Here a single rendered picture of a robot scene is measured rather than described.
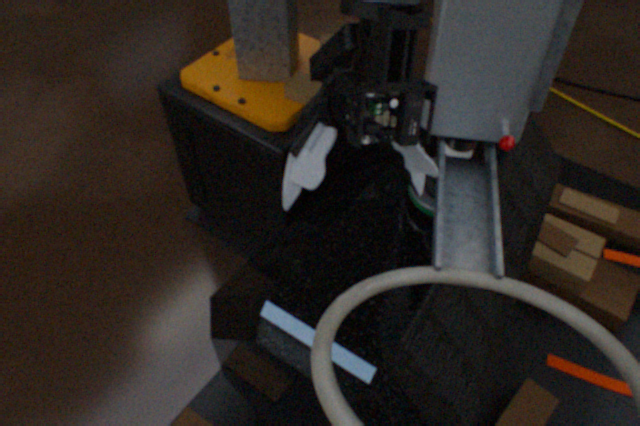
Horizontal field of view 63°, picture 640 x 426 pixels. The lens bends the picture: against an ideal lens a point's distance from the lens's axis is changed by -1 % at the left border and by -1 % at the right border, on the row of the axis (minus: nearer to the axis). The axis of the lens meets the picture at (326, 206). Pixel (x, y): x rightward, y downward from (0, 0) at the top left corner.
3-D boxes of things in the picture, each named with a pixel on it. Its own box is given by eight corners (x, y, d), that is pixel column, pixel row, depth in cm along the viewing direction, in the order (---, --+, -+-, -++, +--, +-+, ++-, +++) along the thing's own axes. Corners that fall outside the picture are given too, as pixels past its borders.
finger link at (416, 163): (440, 215, 53) (402, 149, 48) (411, 190, 58) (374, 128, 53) (464, 196, 53) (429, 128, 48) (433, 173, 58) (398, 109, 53)
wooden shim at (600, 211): (557, 203, 240) (558, 201, 239) (564, 190, 245) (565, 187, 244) (613, 226, 231) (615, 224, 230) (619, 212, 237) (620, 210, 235)
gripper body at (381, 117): (352, 157, 44) (366, 6, 39) (317, 125, 51) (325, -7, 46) (431, 151, 47) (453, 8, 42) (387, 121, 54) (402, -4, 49)
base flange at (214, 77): (175, 84, 192) (173, 72, 188) (264, 26, 218) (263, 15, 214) (279, 137, 173) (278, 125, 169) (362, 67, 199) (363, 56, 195)
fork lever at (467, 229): (427, 74, 145) (429, 58, 142) (498, 82, 143) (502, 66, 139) (412, 279, 99) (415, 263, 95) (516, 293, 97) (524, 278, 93)
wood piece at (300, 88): (284, 98, 180) (283, 85, 176) (298, 82, 186) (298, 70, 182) (335, 115, 174) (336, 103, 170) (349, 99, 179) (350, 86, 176)
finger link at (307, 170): (276, 218, 46) (339, 134, 45) (259, 190, 51) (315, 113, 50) (302, 233, 48) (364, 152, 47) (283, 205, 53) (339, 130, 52)
